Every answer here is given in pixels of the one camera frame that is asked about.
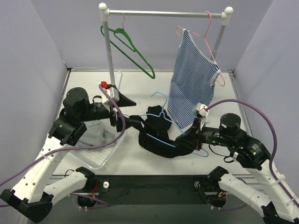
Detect black tank top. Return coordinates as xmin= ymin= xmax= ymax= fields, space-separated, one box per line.
xmin=129 ymin=105 xmax=199 ymax=158

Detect white plastic basket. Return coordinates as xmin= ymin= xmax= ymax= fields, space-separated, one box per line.
xmin=70 ymin=129 xmax=127 ymax=170

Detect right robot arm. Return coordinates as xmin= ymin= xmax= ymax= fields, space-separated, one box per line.
xmin=175 ymin=113 xmax=299 ymax=224

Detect grey tank top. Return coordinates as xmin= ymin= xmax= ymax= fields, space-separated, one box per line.
xmin=75 ymin=120 xmax=117 ymax=147

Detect pink wire hanger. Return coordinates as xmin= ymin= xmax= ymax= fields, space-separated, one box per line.
xmin=175 ymin=11 xmax=226 ymax=88

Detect green hanger with gold hook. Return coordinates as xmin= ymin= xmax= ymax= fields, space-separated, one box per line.
xmin=100 ymin=10 xmax=156 ymax=83

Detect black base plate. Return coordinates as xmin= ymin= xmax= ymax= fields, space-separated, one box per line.
xmin=78 ymin=175 xmax=227 ymax=208

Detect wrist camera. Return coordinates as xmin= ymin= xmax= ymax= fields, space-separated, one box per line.
xmin=100 ymin=81 xmax=120 ymax=110
xmin=192 ymin=103 xmax=209 ymax=129

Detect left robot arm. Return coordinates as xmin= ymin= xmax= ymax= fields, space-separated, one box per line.
xmin=0 ymin=84 xmax=136 ymax=224

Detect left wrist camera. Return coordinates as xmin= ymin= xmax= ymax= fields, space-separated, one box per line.
xmin=100 ymin=81 xmax=120 ymax=110

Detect white clothes rack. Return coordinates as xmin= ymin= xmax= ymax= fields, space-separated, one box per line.
xmin=99 ymin=3 xmax=234 ymax=85

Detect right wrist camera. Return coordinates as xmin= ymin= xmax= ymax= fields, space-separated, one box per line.
xmin=192 ymin=103 xmax=209 ymax=129

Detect light blue wire hanger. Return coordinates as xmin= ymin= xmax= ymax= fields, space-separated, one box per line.
xmin=124 ymin=91 xmax=209 ymax=158

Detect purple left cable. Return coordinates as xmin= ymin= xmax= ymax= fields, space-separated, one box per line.
xmin=0 ymin=84 xmax=127 ymax=208

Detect blue white striped tank top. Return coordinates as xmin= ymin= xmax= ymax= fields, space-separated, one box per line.
xmin=167 ymin=28 xmax=221 ymax=129

